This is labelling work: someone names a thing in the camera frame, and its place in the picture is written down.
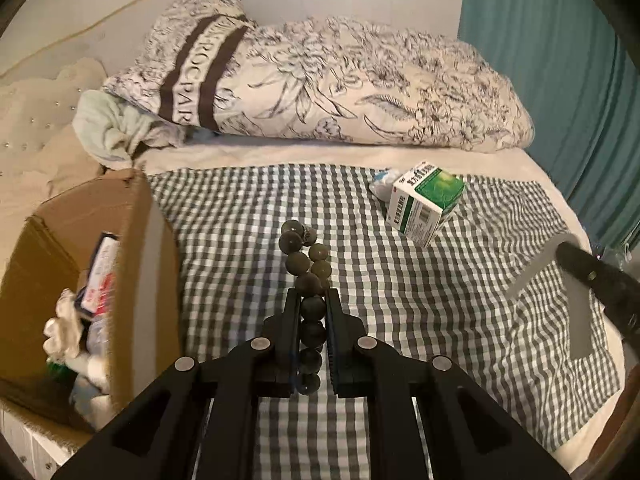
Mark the teal curtain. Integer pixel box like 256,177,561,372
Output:
457,0,640,251

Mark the grey curved strip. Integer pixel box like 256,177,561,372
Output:
505,232,593,361

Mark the white bed mattress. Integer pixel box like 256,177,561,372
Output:
135,135,626,461

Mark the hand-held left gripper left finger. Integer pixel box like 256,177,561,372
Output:
50,287,303,480

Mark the brown cardboard box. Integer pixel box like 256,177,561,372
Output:
0,169,182,451

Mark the dark green bead bracelet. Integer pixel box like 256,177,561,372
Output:
279,219,332,396

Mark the beige red carton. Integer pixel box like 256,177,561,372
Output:
75,232,123,318

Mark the floral print quilt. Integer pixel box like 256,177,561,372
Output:
102,0,535,151

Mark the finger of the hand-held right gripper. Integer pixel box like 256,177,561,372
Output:
556,241,640,356

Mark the beige padded headboard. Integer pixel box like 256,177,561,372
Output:
0,57,116,221

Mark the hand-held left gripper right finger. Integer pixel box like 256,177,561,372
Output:
322,287,576,480

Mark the grey white checked cloth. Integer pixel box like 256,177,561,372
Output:
145,162,628,480

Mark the green white medicine box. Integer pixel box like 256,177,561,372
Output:
385,161,466,249

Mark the pale green cloth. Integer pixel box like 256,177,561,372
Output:
72,89,201,171

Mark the small white packet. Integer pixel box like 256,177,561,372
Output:
369,167,408,203

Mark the white plush toy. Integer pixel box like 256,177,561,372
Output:
42,287,88,361

